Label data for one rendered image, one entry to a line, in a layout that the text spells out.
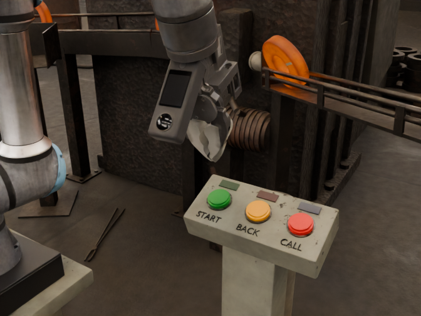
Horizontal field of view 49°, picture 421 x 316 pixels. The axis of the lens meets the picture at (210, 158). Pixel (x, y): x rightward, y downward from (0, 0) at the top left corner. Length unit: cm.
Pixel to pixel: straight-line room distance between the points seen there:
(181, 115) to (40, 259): 62
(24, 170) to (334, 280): 103
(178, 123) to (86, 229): 129
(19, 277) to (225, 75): 65
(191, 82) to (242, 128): 79
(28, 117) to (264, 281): 58
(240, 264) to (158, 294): 73
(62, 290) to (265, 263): 52
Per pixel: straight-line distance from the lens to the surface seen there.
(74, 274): 116
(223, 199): 79
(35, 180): 108
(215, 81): 65
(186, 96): 61
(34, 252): 115
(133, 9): 185
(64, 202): 203
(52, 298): 111
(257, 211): 77
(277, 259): 76
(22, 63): 100
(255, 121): 138
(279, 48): 122
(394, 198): 213
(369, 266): 170
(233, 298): 87
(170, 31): 59
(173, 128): 60
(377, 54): 240
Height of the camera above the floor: 102
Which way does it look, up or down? 26 degrees down
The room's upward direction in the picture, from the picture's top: straight up
